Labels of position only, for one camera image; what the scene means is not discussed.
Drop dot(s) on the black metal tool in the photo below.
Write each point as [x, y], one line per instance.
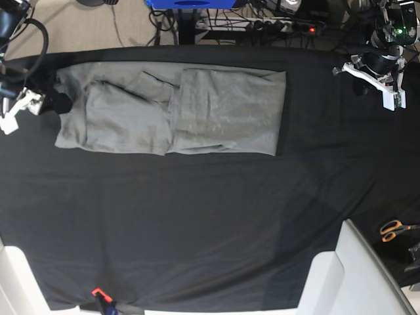
[414, 252]

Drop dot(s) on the red black clamp bottom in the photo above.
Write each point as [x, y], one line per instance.
[106, 305]

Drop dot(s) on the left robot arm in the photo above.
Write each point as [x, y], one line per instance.
[393, 27]

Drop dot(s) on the blue plastic bin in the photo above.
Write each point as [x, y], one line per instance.
[190, 4]

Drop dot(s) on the white chair right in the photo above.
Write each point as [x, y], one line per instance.
[351, 279]

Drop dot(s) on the black stand post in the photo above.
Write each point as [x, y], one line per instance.
[186, 22]

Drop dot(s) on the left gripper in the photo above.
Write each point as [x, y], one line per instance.
[385, 72]

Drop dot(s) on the white chair left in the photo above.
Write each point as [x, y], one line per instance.
[20, 293]

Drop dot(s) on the orange handled scissors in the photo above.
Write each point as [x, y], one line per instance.
[394, 228]

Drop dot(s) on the grey T-shirt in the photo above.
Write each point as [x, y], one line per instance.
[165, 107]

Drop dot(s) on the white chair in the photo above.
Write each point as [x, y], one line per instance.
[20, 293]
[351, 279]

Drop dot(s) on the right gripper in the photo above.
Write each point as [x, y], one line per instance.
[60, 103]

